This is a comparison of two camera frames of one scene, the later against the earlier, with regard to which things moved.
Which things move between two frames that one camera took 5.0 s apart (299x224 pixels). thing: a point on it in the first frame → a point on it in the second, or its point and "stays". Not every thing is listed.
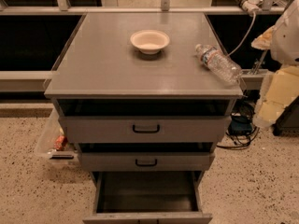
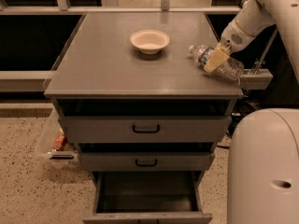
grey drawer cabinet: (145, 114) stays
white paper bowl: (149, 41) stays
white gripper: (286, 39) → (233, 37)
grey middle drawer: (146, 157) stays
